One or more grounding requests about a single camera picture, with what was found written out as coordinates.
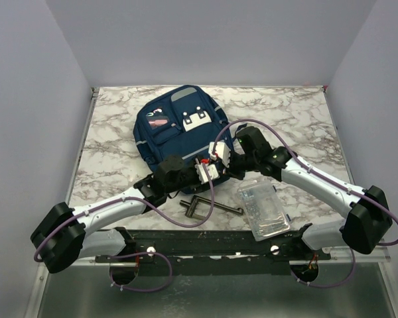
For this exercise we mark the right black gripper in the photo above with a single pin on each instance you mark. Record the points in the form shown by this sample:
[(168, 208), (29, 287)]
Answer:
[(230, 169)]

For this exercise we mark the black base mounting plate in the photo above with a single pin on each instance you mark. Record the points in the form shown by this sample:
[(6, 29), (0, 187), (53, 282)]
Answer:
[(209, 253)]

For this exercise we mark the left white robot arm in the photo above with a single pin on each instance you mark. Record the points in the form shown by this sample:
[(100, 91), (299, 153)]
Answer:
[(59, 237)]

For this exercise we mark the navy blue student backpack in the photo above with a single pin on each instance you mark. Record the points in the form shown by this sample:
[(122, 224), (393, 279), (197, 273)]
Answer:
[(194, 121)]

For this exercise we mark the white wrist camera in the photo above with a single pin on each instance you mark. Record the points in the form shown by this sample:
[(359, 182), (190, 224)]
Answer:
[(220, 151), (206, 171)]

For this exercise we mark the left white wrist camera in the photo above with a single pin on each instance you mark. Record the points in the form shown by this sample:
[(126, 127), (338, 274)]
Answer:
[(206, 171)]

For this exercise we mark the aluminium rail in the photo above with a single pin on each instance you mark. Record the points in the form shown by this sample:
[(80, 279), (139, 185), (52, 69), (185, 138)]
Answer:
[(361, 255)]

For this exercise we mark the clear plastic pencil case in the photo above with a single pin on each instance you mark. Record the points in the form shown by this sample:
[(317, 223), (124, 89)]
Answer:
[(263, 209)]

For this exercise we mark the pink eraser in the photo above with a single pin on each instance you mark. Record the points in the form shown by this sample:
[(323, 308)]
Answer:
[(158, 123)]

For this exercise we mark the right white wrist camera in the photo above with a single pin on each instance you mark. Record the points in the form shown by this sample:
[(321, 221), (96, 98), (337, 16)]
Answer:
[(220, 151)]

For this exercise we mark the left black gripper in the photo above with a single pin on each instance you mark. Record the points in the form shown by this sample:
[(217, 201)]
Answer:
[(202, 187)]

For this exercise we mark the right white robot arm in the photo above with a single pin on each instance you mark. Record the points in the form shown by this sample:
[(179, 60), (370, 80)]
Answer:
[(364, 214)]

